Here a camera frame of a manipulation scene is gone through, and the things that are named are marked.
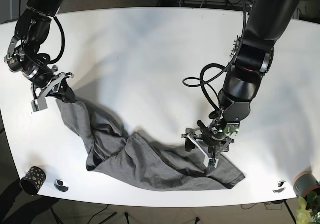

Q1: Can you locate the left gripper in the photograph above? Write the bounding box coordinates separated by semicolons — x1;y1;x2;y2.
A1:
181;120;235;158

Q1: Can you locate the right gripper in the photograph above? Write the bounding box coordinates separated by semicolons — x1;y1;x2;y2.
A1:
31;72;77;103

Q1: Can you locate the grey T-shirt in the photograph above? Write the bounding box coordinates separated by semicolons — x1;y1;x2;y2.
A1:
56;99;245;191

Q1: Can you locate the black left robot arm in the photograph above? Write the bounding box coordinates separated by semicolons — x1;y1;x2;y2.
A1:
182;0;300;167

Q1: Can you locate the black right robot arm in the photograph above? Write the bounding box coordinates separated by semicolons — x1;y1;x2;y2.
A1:
4;0;77;104

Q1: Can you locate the black gold spotted cup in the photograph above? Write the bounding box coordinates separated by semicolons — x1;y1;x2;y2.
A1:
19;166;47;196

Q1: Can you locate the left silver table grommet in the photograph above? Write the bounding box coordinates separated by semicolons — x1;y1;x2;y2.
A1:
54;179;69;192

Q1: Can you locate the silver table grommet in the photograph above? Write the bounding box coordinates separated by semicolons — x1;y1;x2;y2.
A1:
54;179;69;192
272;180;287;194

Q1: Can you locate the right silver table grommet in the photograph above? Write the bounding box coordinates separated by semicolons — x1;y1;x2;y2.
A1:
272;180;287;194

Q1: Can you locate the grey plant pot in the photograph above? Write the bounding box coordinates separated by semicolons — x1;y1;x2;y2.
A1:
293;171;320;198

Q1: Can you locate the green plant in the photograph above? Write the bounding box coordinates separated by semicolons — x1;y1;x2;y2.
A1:
296;191;320;224

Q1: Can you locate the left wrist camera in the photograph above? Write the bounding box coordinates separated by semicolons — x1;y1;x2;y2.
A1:
203;157;219;168

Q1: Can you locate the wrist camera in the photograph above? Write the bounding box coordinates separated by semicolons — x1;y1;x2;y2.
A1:
203;157;219;168
31;97;48;112

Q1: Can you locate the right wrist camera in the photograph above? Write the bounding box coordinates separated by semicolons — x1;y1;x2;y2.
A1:
31;97;48;112

